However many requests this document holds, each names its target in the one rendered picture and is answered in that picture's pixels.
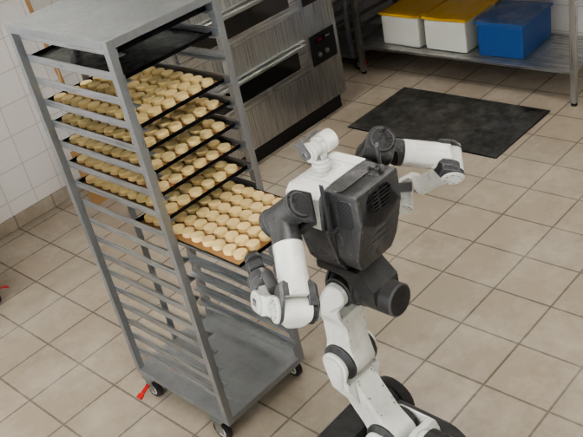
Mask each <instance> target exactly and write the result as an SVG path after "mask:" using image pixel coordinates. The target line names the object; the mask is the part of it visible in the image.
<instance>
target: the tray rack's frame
mask: <svg viewBox="0 0 583 437"><path fill-rule="evenodd" d="M210 2H212V0H62V1H60V2H58V3H54V4H52V5H50V6H48V7H45V8H43V9H41V10H38V11H36V12H33V13H31V14H28V15H27V16H23V17H21V18H19V19H16V20H15V21H12V22H10V23H6V24H5V25H4V27H5V29H6V31H7V34H8V36H9V39H10V42H11V45H12V47H13V49H14V51H15V54H16V58H17V60H18V62H19V65H20V68H21V70H22V72H23V76H24V79H25V81H26V83H27V85H28V88H29V91H30V94H31V96H32V99H33V101H34V103H35V106H36V110H37V112H38V114H39V117H40V119H41V122H42V124H43V128H44V130H45V133H46V134H47V137H48V140H49V144H50V145H51V148H52V150H53V153H54V155H55V157H56V161H57V164H58V166H59V168H60V171H61V173H62V177H63V179H64V182H65V184H66V187H67V189H68V191H69V195H70V198H71V199H72V202H73V205H74V207H75V210H76V213H77V216H78V218H79V220H80V222H81V225H82V229H83V231H84V233H85V236H86V239H87V240H88V244H89V247H90V249H91V251H92V254H93V256H94V259H95V262H96V265H97V267H98V270H99V272H100V274H101V277H102V281H103V283H104V285H105V288H106V290H107V293H108V296H109V298H110V301H111V303H112V305H113V308H114V310H115V314H116V316H117V319H118V321H119V324H120V326H121V330H122V332H123V335H124V337H125V339H126V342H127V344H128V347H129V350H130V353H131V355H132V357H133V359H134V364H135V366H136V368H137V370H138V372H140V373H141V374H143V376H142V377H141V378H142V379H144V380H146V382H148V383H150V384H151V386H149V388H148V389H149V390H151V391H152V392H154V393H155V391H154V386H153V384H152V382H156V383H158V384H160V385H161V386H162V387H164V388H166V389H168V390H169V391H171V392H173V393H174V394H176V395H178V396H179V397H181V398H182V399H184V400H186V401H188V402H190V403H191V404H193V405H194V406H195V407H197V408H199V409H201V410H202V411H204V412H206V413H207V414H210V415H211V416H210V417H209V418H208V419H210V420H211V421H213V423H214V426H215V428H216V431H217V432H218V433H220V434H222V435H224V432H223V429H222V426H221V425H222V424H223V423H224V424H225V422H224V420H223V417H222V414H221V412H220V409H219V404H218V402H217V399H216V396H214V395H211V394H210V393H208V392H207V391H205V390H204V389H202V388H200V387H198V386H196V385H194V384H193V383H191V382H189V381H188V380H186V379H184V378H183V377H181V376H179V375H177V374H175V373H174V372H172V371H171V370H169V369H166V368H165V367H163V366H161V365H160V364H159V363H157V362H155V361H153V360H151V359H149V358H148V359H146V360H145V361H142V358H141V354H140V351H139V350H138V347H137V344H136V342H135V339H134V336H133V333H132V330H131V329H130V326H129V324H128V320H127V318H126V315H125V312H124V310H123V308H122V305H121V301H120V298H119V297H118V294H117V292H116V289H115V286H114V283H113V280H112V278H111V276H110V273H109V271H108V267H107V265H106V262H105V260H104V257H103V255H102V251H101V248H100V246H99V244H98V241H97V239H96V236H95V233H94V230H93V228H92V225H91V223H90V221H89V218H88V214H87V212H86V209H85V207H84V204H83V202H82V198H81V196H80V193H79V191H78V189H77V186H76V183H75V180H74V177H73V175H72V172H71V170H70V168H69V164H68V162H67V159H66V157H65V154H64V151H63V150H62V145H61V143H60V141H59V138H58V136H57V133H56V130H55V127H54V125H53V122H52V120H51V118H50V115H49V111H48V109H47V106H46V104H45V101H44V99H43V95H42V93H41V90H40V88H39V86H38V83H37V80H36V77H35V74H34V72H33V69H32V67H31V65H30V62H29V58H28V56H27V54H26V51H25V48H24V46H23V42H22V40H21V37H20V35H21V36H30V37H35V38H40V39H44V40H49V41H54V42H62V43H67V44H72V45H76V46H82V47H86V48H91V49H99V50H102V46H101V43H100V41H102V40H105V39H107V38H109V39H113V42H114V45H115V47H118V46H121V45H122V44H124V43H126V42H129V41H131V40H133V39H135V38H136V37H138V36H141V35H144V34H146V33H148V32H149V31H151V30H153V29H156V28H158V27H160V26H161V25H163V24H165V23H169V22H171V21H173V20H174V19H176V18H178V17H180V16H183V15H185V14H186V13H188V12H191V11H193V10H196V9H198V8H199V7H201V6H203V5H205V4H207V3H210ZM205 310H206V314H205V315H207V317H206V318H204V319H203V320H202V322H203V325H204V329H205V330H207V331H209V332H211V333H213V334H212V335H211V336H209V337H208V338H207V339H208V341H209V345H210V347H212V348H214V349H217V350H218V352H217V353H215V354H214V355H213V358H214V360H215V363H217V364H218V365H220V366H221V367H223V369H222V370H221V371H219V377H220V379H221V380H222V381H224V382H226V383H228V385H227V386H226V387H224V391H225V394H226V396H228V397H230V398H232V399H233V401H232V402H230V403H229V404H228V405H229V408H230V410H231V413H232V416H233V421H234V422H235V421H236V420H237V419H238V418H239V417H240V416H241V415H243V414H244V413H245V412H246V411H247V410H248V409H249V408H251V407H252V406H253V405H254V404H255V403H256V402H257V401H259V400H260V399H261V398H262V397H263V396H264V395H265V394H266V393H268V392H269V391H270V390H271V389H272V388H273V387H274V386H275V385H277V384H278V383H279V382H280V381H281V380H282V379H283V378H285V377H286V376H287V375H288V374H289V373H290V372H291V371H292V372H294V369H295V368H296V367H297V366H298V365H299V364H300V360H299V358H298V357H296V356H295V355H294V351H293V349H291V348H289V347H287V346H285V345H284V344H282V343H279V342H276V341H274V340H272V339H271V338H269V337H267V336H264V335H262V334H260V333H258V332H256V331H254V330H252V329H249V328H247V327H246V326H244V325H241V324H239V323H236V322H234V321H233V320H231V319H229V318H227V317H225V316H222V315H220V314H218V313H216V312H214V311H212V310H210V309H208V308H205ZM171 335H172V338H173V339H172V340H173V341H175V342H177V343H179V344H181V345H182V346H184V347H186V348H188V349H190V350H192V351H193V352H195V353H197V354H199V355H202V354H201V351H200V348H198V347H196V346H194V345H192V344H191V343H190V342H187V341H185V340H183V339H181V338H179V337H177V336H176V335H174V334H172V333H171ZM162 348H164V349H167V350H169V351H170V352H172V353H174V354H176V355H177V356H179V357H181V358H183V359H185V360H186V361H188V362H190V363H192V364H194V365H195V366H197V367H199V368H201V369H203V370H205V371H206V372H207V369H206V365H205V364H203V363H201V362H199V361H197V360H195V359H193V358H192V357H191V356H189V355H186V354H184V353H182V352H181V351H179V350H177V349H175V348H173V347H172V346H170V345H168V344H165V345H164V346H163V347H162ZM154 355H157V356H158V357H159V358H161V359H163V360H164V361H166V362H169V363H170V364H172V365H174V366H175V367H176V368H178V369H181V370H183V371H184V372H186V373H188V374H189V375H191V376H193V377H195V378H196V379H198V380H200V381H202V382H204V383H205V384H207V385H208V386H210V387H213V385H212V383H211V381H209V380H207V378H205V377H203V376H201V375H199V374H197V373H195V372H193V371H192V370H191V369H188V368H186V367H185V366H183V365H181V364H179V363H178V362H176V361H174V360H172V359H171V358H169V357H167V356H165V355H163V354H162V353H160V352H158V351H156V352H155V353H154ZM294 373H295V372H294ZM224 436H225V435H224Z"/></svg>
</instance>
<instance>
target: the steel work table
mask: <svg viewBox="0 0 583 437"><path fill-rule="evenodd" d="M350 8H351V14H352V20H353V25H354V31H355V37H356V42H357V53H358V59H359V64H360V69H361V71H362V74H367V65H366V60H365V53H364V49H374V50H382V51H389V52H396V53H402V54H409V55H422V56H429V57H435V58H442V59H450V60H457V61H463V62H476V63H483V64H490V65H496V66H503V67H510V68H524V69H530V70H537V71H544V72H551V73H557V74H564V75H570V103H571V106H572V107H576V106H578V71H579V70H580V69H581V68H583V36H578V0H569V35H564V34H555V33H551V37H550V38H549V39H548V40H546V41H545V42H544V43H543V44H541V46H540V47H539V48H537V49H536V50H535V51H534V52H533V53H531V54H530V55H529V56H528V57H526V58H525V59H523V60H521V59H513V58H504V57H496V56H488V55H480V54H479V46H478V45H477V46H476V47H474V48H473V49H471V50H470V51H469V52H468V53H461V52H454V51H447V50H439V49H428V48H427V44H425V45H424V46H422V47H421V48H416V47H410V46H403V45H396V44H390V43H386V42H385V41H384V37H383V33H382V34H381V35H380V36H378V37H376V38H374V39H373V40H371V41H370V42H367V43H366V44H365V45H364V43H363V37H362V31H361V25H360V19H359V14H358V7H357V0H350Z"/></svg>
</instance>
